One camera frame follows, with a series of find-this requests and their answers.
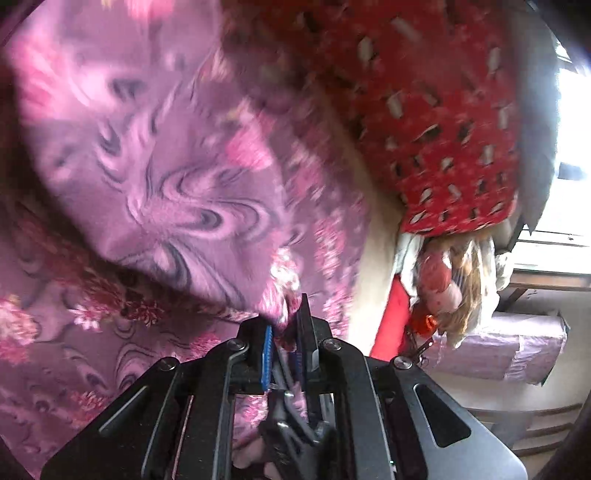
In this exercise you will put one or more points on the beige fleece blanket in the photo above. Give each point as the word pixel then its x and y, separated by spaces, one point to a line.
pixel 374 258

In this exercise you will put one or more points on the orange shiny item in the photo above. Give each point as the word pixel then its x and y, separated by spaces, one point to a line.
pixel 425 321

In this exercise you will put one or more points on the plastic bag of stuffed toys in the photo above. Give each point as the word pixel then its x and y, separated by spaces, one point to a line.
pixel 438 286

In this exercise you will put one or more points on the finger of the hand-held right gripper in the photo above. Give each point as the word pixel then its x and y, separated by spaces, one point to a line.
pixel 286 434

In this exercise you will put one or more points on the window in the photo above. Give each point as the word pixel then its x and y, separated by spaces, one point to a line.
pixel 575 129

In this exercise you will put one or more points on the lavender covered box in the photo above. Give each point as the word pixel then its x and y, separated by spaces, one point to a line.
pixel 498 350

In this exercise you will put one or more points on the purple floral fleece pants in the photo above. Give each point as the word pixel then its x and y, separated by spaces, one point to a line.
pixel 161 161

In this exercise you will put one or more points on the red patterned bolster pillow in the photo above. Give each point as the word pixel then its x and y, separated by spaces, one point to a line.
pixel 415 92

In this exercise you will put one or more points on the plain red cloth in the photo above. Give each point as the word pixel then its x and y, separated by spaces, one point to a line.
pixel 392 318

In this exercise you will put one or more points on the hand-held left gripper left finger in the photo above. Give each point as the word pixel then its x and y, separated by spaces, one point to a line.
pixel 267 360

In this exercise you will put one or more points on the grey pillow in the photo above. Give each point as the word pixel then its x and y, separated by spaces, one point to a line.
pixel 535 138

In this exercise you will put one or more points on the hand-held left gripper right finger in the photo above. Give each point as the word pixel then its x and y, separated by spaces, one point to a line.
pixel 304 341

